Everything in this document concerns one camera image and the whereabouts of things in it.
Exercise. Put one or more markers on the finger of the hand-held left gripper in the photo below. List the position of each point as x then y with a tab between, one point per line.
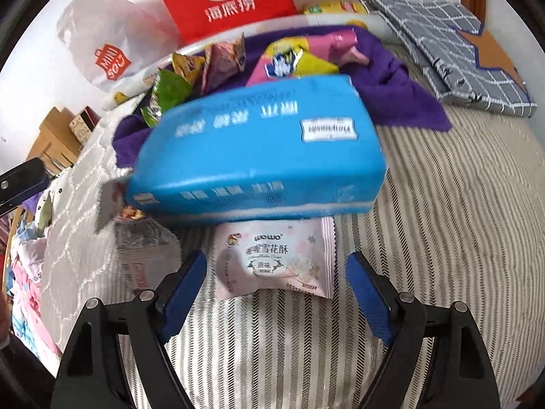
21	183

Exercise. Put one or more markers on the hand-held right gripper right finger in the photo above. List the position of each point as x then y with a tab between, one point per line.
368	298

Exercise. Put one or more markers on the grey checked star bag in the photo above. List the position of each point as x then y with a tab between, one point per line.
447	59

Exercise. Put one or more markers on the yellow chip bag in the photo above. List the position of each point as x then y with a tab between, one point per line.
336	7

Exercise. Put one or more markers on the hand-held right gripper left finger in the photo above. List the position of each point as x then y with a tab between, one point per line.
183	298

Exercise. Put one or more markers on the green snack packet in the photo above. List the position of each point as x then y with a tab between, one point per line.
168	93

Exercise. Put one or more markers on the pile of colourful clothes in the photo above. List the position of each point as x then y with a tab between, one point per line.
25	272

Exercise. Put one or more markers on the white printed paper roll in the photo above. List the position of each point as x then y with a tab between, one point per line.
127	89

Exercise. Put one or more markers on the purple cloth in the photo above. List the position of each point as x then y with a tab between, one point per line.
383	76

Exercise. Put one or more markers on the striped bed sheet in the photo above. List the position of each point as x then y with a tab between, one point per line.
447	221

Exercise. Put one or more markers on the white plastic bag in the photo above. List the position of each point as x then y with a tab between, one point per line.
85	34

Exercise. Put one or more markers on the white pink snack packet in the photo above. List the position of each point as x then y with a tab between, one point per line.
272	260

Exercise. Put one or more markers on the yellow patterned snack bag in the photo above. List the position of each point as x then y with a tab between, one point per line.
223	64

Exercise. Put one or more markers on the patterned box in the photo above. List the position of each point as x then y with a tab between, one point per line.
83	125

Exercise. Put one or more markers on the blue tissue pack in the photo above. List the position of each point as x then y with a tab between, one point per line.
255	157

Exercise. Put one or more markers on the silver snack packet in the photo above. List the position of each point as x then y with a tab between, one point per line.
144	247

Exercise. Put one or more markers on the yellow purple snack packet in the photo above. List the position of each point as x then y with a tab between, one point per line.
187	66

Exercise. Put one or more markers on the white quilted blanket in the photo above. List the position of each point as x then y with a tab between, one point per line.
76	221

